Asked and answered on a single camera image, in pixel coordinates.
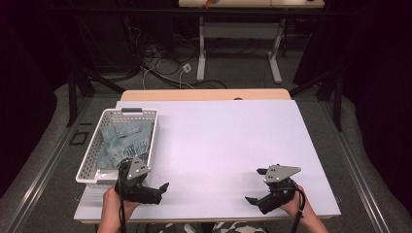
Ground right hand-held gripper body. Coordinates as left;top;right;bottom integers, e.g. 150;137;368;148
257;164;302;216

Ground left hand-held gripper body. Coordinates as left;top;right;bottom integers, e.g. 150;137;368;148
114;156;163;206

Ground light blue denim shorts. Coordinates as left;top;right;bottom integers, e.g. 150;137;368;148
96;120;155;170

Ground white perforated plastic basket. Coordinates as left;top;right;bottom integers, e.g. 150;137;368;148
75;107;159;189

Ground person's right hand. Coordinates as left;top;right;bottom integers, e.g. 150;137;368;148
280;184;313;218

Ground person's left hand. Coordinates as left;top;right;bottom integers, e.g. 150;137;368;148
101;185;142;225

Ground camouflage pants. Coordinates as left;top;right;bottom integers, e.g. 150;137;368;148
160;220;267;233

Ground white table mat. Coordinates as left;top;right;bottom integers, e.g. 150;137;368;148
73;99;342;221

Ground wooden table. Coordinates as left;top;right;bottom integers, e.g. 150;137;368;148
80;88;335;225

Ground black metal stand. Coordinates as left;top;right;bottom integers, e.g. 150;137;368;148
289;62;345;133
65;61;126;128

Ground white-framed desk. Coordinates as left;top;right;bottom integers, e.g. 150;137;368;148
178;0;326;84

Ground orange object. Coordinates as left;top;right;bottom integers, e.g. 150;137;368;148
199;0;222;10

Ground black horizontal bar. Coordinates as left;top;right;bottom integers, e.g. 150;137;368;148
48;5;361;17

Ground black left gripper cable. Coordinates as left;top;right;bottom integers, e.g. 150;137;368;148
117;163;128;233

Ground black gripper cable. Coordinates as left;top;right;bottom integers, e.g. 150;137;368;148
290;180;307;233
117;163;128;233

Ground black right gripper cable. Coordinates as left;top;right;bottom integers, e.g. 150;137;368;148
290;180;307;233

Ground aluminium floor rail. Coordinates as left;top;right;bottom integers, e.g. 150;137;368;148
0;96;95;233
319;100;392;233

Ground white cable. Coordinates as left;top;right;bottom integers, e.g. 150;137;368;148
141;51;196;90

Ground tangle of black cables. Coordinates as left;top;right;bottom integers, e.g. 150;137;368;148
122;18;228;90

